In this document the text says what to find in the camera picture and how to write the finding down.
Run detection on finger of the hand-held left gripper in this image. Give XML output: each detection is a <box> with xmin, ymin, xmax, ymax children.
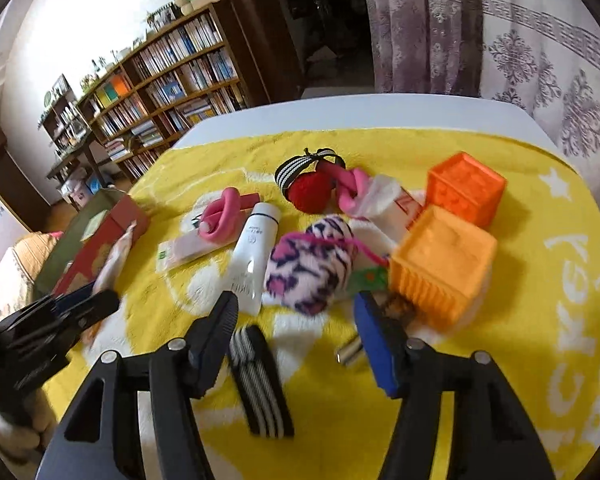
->
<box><xmin>60</xmin><ymin>289</ymin><xmax>121</xmax><ymax>335</ymax></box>
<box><xmin>50</xmin><ymin>283</ymin><xmax>98</xmax><ymax>317</ymax></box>

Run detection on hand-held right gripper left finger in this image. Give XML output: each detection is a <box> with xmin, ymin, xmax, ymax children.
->
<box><xmin>39</xmin><ymin>290</ymin><xmax>241</xmax><ymax>480</ymax></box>

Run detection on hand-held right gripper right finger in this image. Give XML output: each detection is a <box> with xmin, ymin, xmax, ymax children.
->
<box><xmin>352</xmin><ymin>290</ymin><xmax>563</xmax><ymax>480</ymax></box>

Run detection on cream snack packet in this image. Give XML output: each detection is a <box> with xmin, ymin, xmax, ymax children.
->
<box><xmin>92</xmin><ymin>224</ymin><xmax>138</xmax><ymax>295</ymax></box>

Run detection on red green gift box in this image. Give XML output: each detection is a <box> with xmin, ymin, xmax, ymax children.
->
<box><xmin>34</xmin><ymin>187</ymin><xmax>151</xmax><ymax>301</ymax></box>

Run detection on pink leopard plush pouch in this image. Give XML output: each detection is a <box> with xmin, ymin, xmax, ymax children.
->
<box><xmin>264</xmin><ymin>215</ymin><xmax>388</xmax><ymax>316</ymax></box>

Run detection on pink foam hair curler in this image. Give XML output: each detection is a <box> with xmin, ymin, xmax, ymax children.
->
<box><xmin>336</xmin><ymin>167</ymin><xmax>371</xmax><ymax>216</ymax></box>
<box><xmin>198</xmin><ymin>187</ymin><xmax>263</xmax><ymax>242</ymax></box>

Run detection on red pompom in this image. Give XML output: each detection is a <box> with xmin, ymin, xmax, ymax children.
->
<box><xmin>286</xmin><ymin>170</ymin><xmax>337</xmax><ymax>213</ymax></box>

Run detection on dark orange rubber cube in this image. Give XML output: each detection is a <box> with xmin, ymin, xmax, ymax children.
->
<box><xmin>425</xmin><ymin>151</ymin><xmax>508</xmax><ymax>228</ymax></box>

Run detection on black white striped elastic band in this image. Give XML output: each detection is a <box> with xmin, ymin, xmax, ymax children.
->
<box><xmin>274</xmin><ymin>147</ymin><xmax>346</xmax><ymax>196</ymax></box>
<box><xmin>227</xmin><ymin>325</ymin><xmax>296</xmax><ymax>438</ymax></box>

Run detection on silver metal tube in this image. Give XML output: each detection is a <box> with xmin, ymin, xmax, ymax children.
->
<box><xmin>336</xmin><ymin>337</ymin><xmax>366</xmax><ymax>365</ymax></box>

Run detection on brown hair clip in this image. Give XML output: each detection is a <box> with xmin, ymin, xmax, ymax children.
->
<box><xmin>380</xmin><ymin>292</ymin><xmax>421</xmax><ymax>331</ymax></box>

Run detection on beige woven cushion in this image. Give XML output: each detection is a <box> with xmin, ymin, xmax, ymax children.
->
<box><xmin>0</xmin><ymin>232</ymin><xmax>58</xmax><ymax>321</ymax></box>

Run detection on green paper tag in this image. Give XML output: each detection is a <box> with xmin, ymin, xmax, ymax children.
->
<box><xmin>352</xmin><ymin>266</ymin><xmax>391</xmax><ymax>295</ymax></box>

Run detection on yellow printed towel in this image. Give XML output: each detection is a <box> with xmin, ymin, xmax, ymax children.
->
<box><xmin>42</xmin><ymin>127</ymin><xmax>600</xmax><ymax>480</ymax></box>

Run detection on white packet with green label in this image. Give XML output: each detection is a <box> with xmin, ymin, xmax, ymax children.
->
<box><xmin>156</xmin><ymin>230</ymin><xmax>216</xmax><ymax>275</ymax></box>

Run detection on white cosmetic tube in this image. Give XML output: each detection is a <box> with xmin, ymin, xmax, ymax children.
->
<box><xmin>228</xmin><ymin>202</ymin><xmax>281</xmax><ymax>317</ymax></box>

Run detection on light orange rubber cube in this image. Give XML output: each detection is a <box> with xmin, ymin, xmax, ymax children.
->
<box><xmin>389</xmin><ymin>205</ymin><xmax>498</xmax><ymax>332</ymax></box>

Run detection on white tissue packet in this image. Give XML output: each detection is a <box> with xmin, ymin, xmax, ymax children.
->
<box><xmin>351</xmin><ymin>175</ymin><xmax>426</xmax><ymax>243</ymax></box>

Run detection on rows of books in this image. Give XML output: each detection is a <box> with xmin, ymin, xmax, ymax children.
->
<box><xmin>87</xmin><ymin>12</ymin><xmax>246</xmax><ymax>178</ymax></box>

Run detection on wooden bookshelf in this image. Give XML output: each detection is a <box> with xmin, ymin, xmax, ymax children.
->
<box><xmin>77</xmin><ymin>2</ymin><xmax>273</xmax><ymax>183</ymax></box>

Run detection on sheer purple lace curtain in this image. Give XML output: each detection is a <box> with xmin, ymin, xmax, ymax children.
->
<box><xmin>360</xmin><ymin>0</ymin><xmax>483</xmax><ymax>98</ymax></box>

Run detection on white patterned curtain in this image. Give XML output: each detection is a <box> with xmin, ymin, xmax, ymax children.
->
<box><xmin>477</xmin><ymin>0</ymin><xmax>600</xmax><ymax>256</ymax></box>

